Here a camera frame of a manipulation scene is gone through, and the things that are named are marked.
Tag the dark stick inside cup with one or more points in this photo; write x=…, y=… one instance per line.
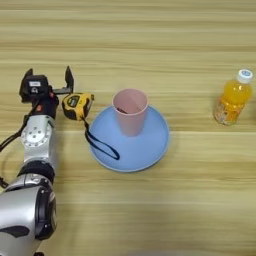
x=121, y=110

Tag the orange juice bottle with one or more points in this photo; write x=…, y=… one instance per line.
x=231, y=106

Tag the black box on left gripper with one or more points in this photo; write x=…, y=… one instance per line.
x=35, y=85

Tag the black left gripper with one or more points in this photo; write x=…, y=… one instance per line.
x=45, y=105

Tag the pink plastic cup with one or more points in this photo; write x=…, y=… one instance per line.
x=131, y=123

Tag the blue round plate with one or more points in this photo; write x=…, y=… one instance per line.
x=150, y=146

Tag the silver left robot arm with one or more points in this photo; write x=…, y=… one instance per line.
x=36, y=143

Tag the yellow black tape measure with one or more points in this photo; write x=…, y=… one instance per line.
x=76, y=105

